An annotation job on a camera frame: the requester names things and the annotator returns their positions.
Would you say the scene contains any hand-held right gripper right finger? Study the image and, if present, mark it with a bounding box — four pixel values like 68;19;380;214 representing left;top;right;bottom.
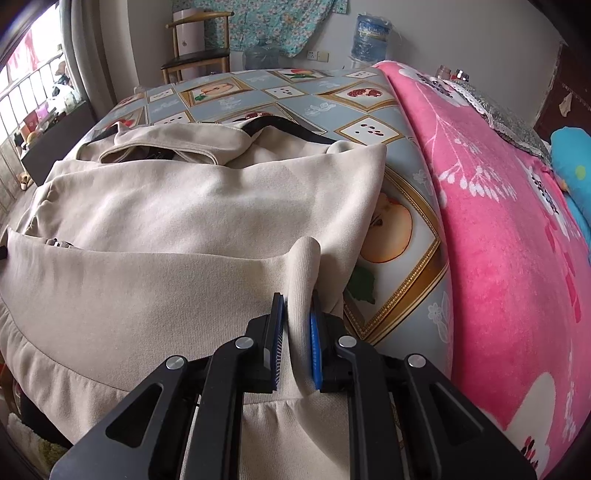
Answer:
308;292;539;480

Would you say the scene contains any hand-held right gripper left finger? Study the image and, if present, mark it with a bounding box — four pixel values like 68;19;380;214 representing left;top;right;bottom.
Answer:
50;292;287;480

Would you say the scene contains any cream jacket with black trim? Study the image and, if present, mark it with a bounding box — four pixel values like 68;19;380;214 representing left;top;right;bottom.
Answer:
0;115;389;480

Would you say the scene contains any pink floral blanket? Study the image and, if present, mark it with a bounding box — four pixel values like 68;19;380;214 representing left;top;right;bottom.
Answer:
372;60;591;478

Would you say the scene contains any clear empty water jug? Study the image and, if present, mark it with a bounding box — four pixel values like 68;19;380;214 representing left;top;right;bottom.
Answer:
244;42;281;71

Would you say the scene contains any wooden chair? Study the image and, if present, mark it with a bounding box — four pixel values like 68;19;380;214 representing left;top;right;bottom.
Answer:
161;11;232;84

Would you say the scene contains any silver cloth with lace trim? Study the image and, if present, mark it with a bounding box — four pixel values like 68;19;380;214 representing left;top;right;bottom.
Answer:
431;76;552;162

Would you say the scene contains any blue water bottle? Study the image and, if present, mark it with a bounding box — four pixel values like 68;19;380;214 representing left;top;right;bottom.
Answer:
352;14;393;63

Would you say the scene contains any white tall cylinder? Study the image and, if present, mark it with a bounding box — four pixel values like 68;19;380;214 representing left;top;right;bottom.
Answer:
173;8;204;79

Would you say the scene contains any blue pillow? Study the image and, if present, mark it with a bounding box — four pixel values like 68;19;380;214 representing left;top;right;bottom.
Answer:
549;127;591;222

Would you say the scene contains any pale curtain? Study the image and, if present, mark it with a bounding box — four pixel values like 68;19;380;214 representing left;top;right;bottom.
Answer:
60;0;116;123

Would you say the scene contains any white window railing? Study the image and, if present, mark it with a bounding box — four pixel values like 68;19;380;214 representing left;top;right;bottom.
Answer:
0;53;65;204

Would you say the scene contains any brown door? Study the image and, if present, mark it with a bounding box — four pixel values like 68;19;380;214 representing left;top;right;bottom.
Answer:
533;41;591;139

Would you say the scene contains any teal floral wall cloth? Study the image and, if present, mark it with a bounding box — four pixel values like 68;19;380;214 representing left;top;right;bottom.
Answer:
172;0;349;58

